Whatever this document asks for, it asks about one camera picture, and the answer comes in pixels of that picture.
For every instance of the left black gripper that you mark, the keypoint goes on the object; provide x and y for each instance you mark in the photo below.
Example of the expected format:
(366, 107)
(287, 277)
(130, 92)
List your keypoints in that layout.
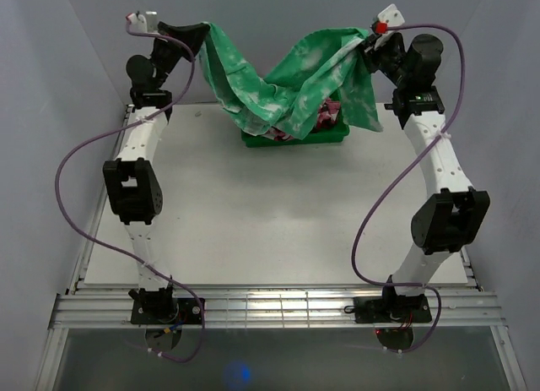
(192, 36)

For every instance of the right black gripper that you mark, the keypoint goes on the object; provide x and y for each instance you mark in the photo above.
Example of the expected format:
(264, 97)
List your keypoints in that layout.
(370, 57)

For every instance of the green white tie-dye trousers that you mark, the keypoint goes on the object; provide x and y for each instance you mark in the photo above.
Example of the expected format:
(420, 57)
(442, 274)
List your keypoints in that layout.
(324, 63)

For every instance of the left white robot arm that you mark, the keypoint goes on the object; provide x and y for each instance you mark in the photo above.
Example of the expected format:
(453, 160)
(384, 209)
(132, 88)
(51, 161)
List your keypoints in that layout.
(132, 186)

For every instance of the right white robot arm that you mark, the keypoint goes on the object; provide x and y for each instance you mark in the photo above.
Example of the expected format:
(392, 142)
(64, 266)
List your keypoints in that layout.
(454, 210)

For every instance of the pink camouflage trousers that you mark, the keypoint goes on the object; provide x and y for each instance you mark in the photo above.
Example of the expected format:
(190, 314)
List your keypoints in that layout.
(327, 118)

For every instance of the green plastic bin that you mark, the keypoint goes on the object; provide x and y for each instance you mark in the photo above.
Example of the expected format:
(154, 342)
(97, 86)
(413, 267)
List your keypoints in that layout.
(335, 135)

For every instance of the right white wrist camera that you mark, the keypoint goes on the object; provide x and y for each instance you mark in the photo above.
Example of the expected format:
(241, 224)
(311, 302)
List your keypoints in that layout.
(389, 17)

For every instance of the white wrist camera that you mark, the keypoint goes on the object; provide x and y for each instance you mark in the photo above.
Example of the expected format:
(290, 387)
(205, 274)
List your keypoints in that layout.
(145, 22)
(389, 17)

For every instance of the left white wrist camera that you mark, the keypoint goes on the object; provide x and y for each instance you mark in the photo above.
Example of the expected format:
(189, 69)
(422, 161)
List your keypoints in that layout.
(145, 22)

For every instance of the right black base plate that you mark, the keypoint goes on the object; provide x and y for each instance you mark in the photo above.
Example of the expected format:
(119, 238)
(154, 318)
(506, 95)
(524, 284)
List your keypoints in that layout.
(390, 307)

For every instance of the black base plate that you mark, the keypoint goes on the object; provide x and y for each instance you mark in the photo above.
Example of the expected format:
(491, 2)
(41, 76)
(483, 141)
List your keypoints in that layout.
(162, 308)
(390, 307)

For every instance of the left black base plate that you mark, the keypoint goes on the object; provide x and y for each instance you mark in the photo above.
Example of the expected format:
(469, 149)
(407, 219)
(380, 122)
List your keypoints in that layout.
(162, 308)

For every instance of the aluminium frame rail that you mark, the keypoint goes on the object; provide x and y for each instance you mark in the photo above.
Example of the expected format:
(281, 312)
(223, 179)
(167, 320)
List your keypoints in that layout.
(295, 308)

